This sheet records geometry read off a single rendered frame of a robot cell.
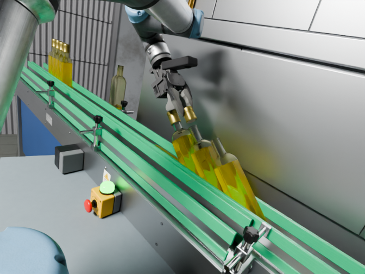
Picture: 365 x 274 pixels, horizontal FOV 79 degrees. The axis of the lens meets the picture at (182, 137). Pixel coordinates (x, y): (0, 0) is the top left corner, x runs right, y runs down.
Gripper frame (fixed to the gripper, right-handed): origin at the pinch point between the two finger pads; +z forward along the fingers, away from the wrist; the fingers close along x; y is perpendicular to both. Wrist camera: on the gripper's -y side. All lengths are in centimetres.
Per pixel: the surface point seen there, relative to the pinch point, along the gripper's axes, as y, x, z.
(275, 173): -11.6, -12.0, 26.9
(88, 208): 28.5, 25.3, 16.3
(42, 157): 59, 26, -11
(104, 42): 139, -83, -159
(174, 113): 4.9, 0.7, -1.9
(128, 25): 120, -110, -173
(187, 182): 5.2, 6.3, 20.1
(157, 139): 21.2, -3.1, 1.1
